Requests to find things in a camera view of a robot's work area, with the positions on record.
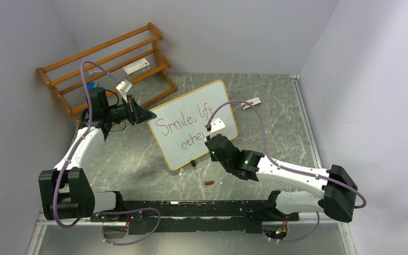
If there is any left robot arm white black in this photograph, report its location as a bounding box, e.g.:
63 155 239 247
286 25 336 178
38 87 157 221

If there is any yellow framed whiteboard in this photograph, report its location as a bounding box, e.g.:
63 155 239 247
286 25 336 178
148 80 239 171

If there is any white red box on rack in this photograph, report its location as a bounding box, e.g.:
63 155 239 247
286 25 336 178
123 58 150 78

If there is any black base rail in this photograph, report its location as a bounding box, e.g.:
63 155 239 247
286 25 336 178
90 200 299 235

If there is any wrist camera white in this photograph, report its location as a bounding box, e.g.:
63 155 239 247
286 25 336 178
205 117 227 141
116 80 133 103

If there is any white whiteboard eraser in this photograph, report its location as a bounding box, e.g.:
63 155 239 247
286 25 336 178
241 97 262 111

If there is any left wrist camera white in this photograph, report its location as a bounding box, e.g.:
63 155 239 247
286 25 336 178
116 80 133 103

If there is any wooden shelf rack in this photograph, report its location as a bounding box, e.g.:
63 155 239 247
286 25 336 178
37 22 177 129

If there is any blue small object on rack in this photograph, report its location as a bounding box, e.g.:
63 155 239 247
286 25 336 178
86 82 99 90

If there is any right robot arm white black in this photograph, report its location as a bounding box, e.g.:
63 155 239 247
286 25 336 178
205 134 358 223

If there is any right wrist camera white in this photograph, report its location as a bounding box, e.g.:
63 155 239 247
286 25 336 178
205 117 227 141

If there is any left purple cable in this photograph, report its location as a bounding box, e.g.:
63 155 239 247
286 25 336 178
53 61 120 229

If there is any aluminium frame rail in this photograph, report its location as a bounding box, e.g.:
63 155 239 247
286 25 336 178
26 211 96 255

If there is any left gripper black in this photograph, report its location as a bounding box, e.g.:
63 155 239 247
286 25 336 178
105 95 156 126

